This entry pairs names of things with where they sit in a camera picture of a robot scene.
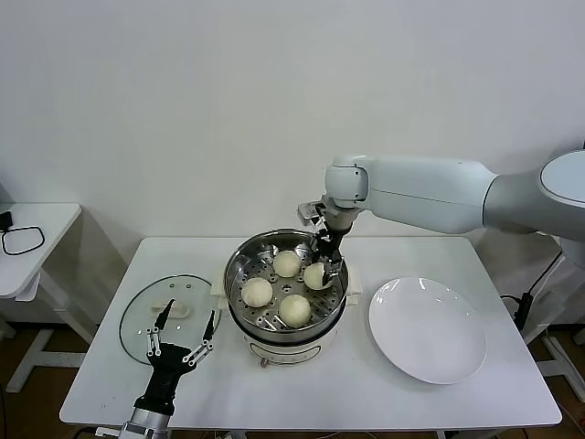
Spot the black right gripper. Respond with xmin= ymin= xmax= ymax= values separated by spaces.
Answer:
xmin=312 ymin=230 xmax=344 ymax=287

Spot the glass lid with cream handle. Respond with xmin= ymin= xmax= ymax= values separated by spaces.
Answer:
xmin=118 ymin=273 xmax=223 ymax=367

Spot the white side table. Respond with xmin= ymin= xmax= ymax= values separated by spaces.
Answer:
xmin=0 ymin=203 xmax=100 ymax=395

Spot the stainless steel steamer basket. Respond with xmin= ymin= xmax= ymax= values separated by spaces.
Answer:
xmin=222 ymin=230 xmax=349 ymax=337

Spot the steel steamer pot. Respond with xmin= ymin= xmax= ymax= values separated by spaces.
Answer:
xmin=208 ymin=263 xmax=365 ymax=369

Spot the black looped cable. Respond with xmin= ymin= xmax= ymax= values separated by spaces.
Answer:
xmin=0 ymin=226 xmax=46 ymax=257

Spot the white round plate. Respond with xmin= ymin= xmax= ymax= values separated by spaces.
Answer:
xmin=367 ymin=276 xmax=488 ymax=385

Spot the white steamed baozi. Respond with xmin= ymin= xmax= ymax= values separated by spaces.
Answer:
xmin=272 ymin=250 xmax=303 ymax=279
xmin=303 ymin=263 xmax=333 ymax=292
xmin=279 ymin=294 xmax=313 ymax=327
xmin=240 ymin=277 xmax=274 ymax=308

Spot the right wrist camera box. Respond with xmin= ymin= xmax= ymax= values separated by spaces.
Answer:
xmin=296 ymin=200 xmax=329 ymax=230

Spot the black laptop charger cable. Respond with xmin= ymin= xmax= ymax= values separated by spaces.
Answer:
xmin=525 ymin=251 xmax=566 ymax=296

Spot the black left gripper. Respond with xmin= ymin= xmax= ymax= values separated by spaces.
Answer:
xmin=133 ymin=298 xmax=217 ymax=415

